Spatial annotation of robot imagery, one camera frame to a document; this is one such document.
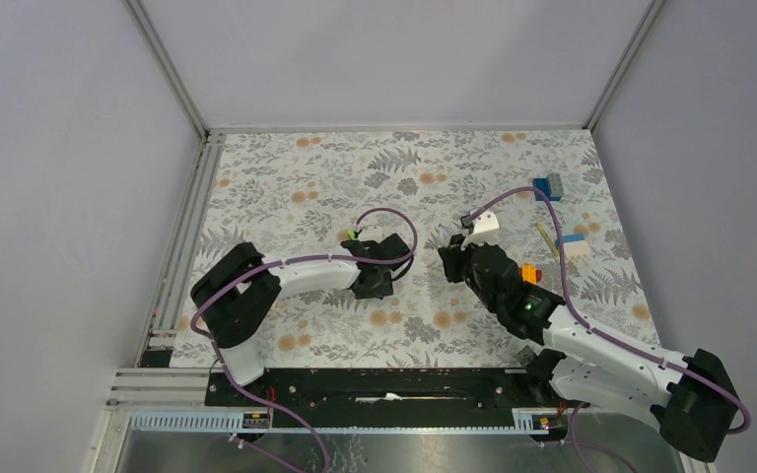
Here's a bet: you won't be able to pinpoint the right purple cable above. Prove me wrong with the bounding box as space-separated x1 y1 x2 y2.
472 186 752 473

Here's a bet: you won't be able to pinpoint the blue grey toy blocks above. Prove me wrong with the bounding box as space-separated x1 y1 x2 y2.
532 172 564 202

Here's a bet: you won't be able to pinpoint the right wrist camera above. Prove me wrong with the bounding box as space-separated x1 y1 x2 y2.
460 211 501 249

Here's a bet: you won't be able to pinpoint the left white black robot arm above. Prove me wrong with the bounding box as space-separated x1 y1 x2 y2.
190 234 413 405

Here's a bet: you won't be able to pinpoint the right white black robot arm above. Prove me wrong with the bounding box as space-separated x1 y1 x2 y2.
438 235 739 463

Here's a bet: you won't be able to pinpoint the floral patterned table mat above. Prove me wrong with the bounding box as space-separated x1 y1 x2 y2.
188 130 658 368

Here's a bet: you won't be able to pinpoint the white slotted cable duct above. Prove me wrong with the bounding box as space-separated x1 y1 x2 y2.
128 409 551 437

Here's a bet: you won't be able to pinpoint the blue white eraser block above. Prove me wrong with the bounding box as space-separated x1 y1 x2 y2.
555 234 592 262

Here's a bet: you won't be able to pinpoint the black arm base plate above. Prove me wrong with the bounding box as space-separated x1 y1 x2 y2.
204 368 577 431

